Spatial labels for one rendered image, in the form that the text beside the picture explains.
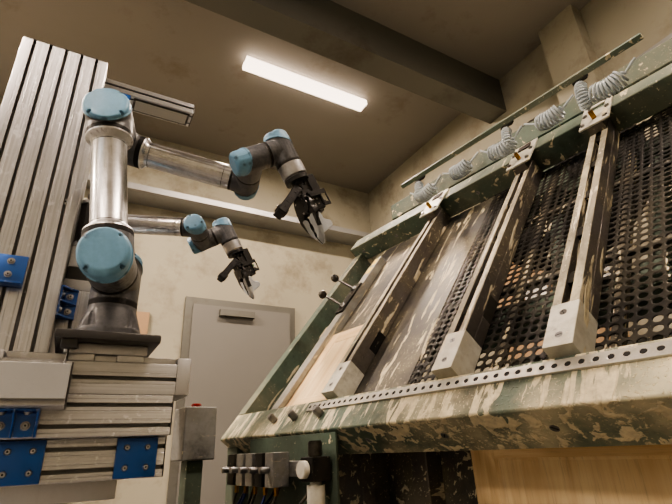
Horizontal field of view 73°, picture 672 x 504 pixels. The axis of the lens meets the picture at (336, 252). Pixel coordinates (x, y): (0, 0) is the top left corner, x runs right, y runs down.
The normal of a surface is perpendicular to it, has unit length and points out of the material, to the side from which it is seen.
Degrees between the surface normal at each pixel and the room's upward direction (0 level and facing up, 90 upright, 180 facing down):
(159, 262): 90
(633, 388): 51
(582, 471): 90
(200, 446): 90
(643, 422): 141
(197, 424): 90
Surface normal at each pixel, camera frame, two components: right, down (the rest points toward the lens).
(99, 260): 0.29, -0.27
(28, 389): 0.48, -0.36
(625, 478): -0.80, -0.21
